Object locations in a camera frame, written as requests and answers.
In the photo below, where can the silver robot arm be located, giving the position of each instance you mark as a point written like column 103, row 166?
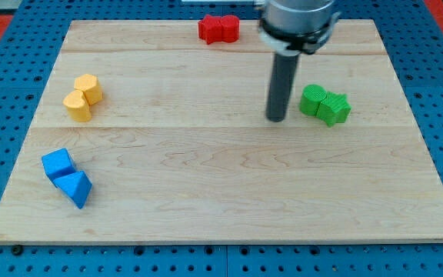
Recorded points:
column 292, row 27

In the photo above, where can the blue triangle block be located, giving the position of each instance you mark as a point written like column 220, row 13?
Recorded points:
column 76, row 187

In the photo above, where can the light wooden board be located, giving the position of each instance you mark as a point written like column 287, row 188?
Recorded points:
column 179, row 150

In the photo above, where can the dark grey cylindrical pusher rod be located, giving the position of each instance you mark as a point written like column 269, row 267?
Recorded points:
column 279, row 92

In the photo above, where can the green cylinder block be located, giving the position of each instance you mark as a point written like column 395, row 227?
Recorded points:
column 311, row 98

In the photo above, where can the red star block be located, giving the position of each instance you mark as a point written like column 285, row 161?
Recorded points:
column 210, row 29

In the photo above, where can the red rounded block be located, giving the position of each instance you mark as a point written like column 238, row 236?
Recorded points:
column 230, row 28

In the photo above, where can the green star block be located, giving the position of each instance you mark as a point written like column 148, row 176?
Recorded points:
column 334, row 109

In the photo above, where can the yellow hexagon block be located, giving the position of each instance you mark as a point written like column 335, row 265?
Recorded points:
column 90, row 86

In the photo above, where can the yellow heart block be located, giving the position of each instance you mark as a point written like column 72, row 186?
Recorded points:
column 77, row 106

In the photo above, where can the blue cube block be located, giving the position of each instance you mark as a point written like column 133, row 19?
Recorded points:
column 57, row 164

